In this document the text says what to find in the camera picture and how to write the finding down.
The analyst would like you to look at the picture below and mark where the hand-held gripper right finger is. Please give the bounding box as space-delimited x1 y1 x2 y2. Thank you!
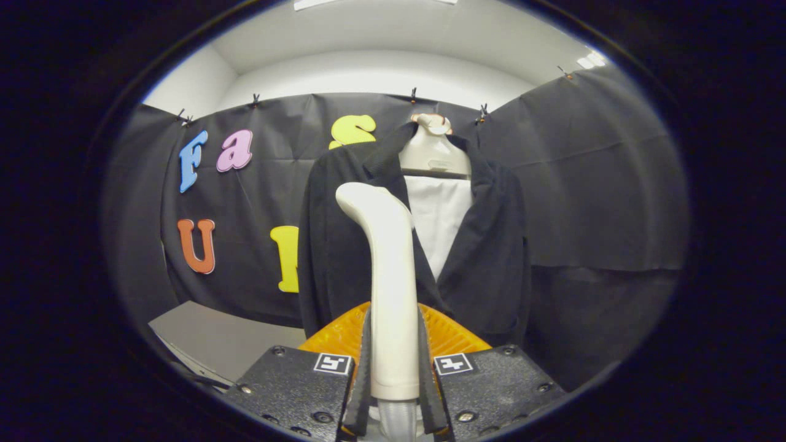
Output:
418 303 567 442

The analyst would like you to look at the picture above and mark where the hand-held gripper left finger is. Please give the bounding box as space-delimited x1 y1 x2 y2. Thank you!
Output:
224 301 373 442

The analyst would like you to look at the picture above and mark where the black button jacket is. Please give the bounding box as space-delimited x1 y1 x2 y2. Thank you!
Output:
298 122 532 348

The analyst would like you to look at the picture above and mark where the white garment steamer head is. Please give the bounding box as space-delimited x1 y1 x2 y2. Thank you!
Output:
335 182 422 401

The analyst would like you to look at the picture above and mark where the grey cabinet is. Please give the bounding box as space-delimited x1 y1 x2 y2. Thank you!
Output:
148 300 308 386

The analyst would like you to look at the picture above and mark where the white dress form mannequin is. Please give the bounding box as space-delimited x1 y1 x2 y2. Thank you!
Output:
398 114 475 281

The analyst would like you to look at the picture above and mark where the black backdrop cloth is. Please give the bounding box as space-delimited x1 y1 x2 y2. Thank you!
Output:
101 63 690 394

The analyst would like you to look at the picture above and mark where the ceiling light panel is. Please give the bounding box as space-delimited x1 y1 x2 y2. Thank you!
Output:
294 0 459 11

